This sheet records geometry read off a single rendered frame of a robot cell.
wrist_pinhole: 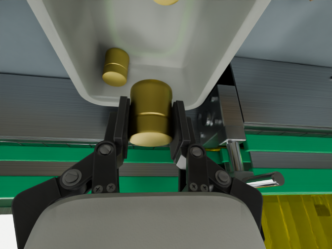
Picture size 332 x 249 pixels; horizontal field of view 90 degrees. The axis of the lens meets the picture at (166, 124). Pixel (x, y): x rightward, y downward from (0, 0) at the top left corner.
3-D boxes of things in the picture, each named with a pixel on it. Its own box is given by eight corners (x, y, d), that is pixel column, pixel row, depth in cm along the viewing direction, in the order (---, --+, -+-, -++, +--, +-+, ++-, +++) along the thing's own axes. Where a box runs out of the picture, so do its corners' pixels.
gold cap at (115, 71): (124, 68, 28) (122, 90, 26) (103, 60, 26) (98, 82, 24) (133, 54, 25) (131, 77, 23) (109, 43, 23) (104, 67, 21)
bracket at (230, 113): (193, 113, 33) (196, 147, 30) (213, 83, 24) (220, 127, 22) (210, 114, 34) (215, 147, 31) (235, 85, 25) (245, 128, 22)
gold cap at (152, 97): (129, 76, 12) (125, 131, 11) (176, 80, 13) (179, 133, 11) (131, 102, 16) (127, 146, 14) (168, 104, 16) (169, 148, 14)
